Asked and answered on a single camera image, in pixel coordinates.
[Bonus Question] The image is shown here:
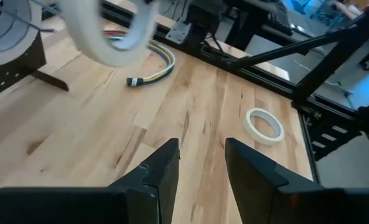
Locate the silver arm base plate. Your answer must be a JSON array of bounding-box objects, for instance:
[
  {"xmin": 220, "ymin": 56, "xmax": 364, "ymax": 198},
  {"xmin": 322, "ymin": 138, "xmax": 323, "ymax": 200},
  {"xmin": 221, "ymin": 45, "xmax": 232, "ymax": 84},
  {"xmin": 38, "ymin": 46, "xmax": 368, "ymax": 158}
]
[{"xmin": 165, "ymin": 20, "xmax": 193, "ymax": 44}]

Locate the multicoloured cable bundle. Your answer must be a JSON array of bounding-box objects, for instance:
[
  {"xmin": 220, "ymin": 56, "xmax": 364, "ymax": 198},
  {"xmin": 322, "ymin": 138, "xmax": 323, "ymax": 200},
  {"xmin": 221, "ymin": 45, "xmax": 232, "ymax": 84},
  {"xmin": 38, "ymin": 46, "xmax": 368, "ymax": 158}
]
[{"xmin": 103, "ymin": 30, "xmax": 176, "ymax": 87}]

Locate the dark chair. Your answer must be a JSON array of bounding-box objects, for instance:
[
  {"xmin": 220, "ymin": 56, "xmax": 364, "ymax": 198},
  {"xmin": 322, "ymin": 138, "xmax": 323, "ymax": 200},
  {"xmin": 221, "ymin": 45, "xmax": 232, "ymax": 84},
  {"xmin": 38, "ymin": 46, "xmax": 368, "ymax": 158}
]
[{"xmin": 224, "ymin": 0, "xmax": 297, "ymax": 47}]

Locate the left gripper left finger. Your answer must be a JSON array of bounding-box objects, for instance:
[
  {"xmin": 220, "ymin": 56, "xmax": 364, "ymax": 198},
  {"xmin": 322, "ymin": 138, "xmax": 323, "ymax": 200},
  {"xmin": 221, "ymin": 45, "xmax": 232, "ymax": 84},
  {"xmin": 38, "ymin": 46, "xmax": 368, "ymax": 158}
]
[{"xmin": 0, "ymin": 138, "xmax": 180, "ymax": 224}]

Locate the white masking tape roll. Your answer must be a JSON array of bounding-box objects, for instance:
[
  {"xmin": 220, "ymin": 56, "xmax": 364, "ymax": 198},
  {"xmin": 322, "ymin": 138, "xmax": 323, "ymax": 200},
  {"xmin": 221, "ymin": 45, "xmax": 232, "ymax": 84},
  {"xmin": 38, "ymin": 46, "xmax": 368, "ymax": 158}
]
[
  {"xmin": 0, "ymin": 29, "xmax": 44, "ymax": 67},
  {"xmin": 243, "ymin": 107, "xmax": 286, "ymax": 146},
  {"xmin": 0, "ymin": 0, "xmax": 37, "ymax": 60},
  {"xmin": 59, "ymin": 0, "xmax": 160, "ymax": 68}
]

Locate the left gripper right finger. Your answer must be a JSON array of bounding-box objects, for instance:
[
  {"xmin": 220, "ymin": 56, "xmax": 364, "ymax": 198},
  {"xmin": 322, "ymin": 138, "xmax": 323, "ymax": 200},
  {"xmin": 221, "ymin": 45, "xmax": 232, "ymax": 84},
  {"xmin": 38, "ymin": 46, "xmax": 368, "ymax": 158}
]
[{"xmin": 225, "ymin": 138, "xmax": 369, "ymax": 224}]

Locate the black metal pegboard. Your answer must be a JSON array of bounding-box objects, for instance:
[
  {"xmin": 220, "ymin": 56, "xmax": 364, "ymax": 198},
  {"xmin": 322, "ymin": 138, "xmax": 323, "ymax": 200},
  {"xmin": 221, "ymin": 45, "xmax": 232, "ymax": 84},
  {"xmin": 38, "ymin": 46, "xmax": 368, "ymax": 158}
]
[{"xmin": 0, "ymin": 30, "xmax": 70, "ymax": 102}]

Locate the chrome wire pegboard hook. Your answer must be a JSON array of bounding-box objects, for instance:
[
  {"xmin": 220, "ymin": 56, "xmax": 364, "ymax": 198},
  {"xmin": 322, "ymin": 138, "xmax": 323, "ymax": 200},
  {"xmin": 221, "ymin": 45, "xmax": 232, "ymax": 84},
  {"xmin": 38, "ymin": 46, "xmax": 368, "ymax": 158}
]
[{"xmin": 0, "ymin": 0, "xmax": 56, "ymax": 34}]

